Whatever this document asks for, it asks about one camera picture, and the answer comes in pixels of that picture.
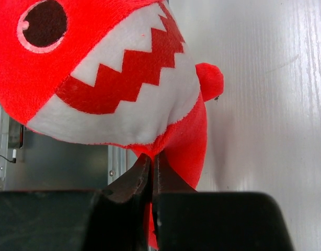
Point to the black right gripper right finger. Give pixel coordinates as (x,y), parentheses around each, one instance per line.
(185,219)

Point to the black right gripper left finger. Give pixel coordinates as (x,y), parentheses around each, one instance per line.
(115,218)

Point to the red shark plush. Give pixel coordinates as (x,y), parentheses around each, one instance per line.
(107,72)

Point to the aluminium frame rail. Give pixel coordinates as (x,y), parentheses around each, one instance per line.
(30,161)

